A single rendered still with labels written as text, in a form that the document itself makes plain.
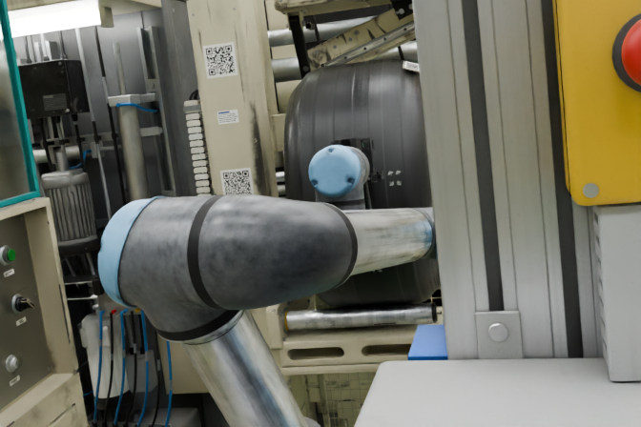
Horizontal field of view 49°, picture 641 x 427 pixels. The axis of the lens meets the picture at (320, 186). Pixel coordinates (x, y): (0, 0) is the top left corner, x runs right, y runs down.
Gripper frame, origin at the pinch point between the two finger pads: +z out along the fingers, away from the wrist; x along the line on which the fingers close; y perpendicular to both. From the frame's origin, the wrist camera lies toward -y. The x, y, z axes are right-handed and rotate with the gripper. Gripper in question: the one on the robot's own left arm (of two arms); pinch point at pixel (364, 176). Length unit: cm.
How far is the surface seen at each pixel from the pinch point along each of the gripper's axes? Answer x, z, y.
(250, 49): 26.6, 21.4, 31.9
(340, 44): 11, 57, 36
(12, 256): 66, -18, -8
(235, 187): 33.7, 20.9, 0.3
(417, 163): -10.2, 4.1, 1.6
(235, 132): 31.9, 19.6, 12.9
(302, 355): 21.4, 19.7, -40.0
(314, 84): 10.6, 12.6, 20.8
